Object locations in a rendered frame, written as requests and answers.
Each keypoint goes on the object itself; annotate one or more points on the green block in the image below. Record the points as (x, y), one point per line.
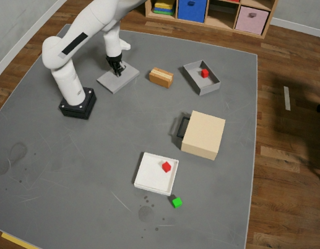
(176, 202)

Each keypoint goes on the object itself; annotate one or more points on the brown cardboard box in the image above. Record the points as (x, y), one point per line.
(161, 77)

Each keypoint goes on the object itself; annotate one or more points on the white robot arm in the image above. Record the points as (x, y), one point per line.
(99, 15)

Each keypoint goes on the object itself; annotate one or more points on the red block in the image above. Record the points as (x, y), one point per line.
(204, 73)
(166, 167)

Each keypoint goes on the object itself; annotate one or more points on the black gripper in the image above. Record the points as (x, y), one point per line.
(117, 64)

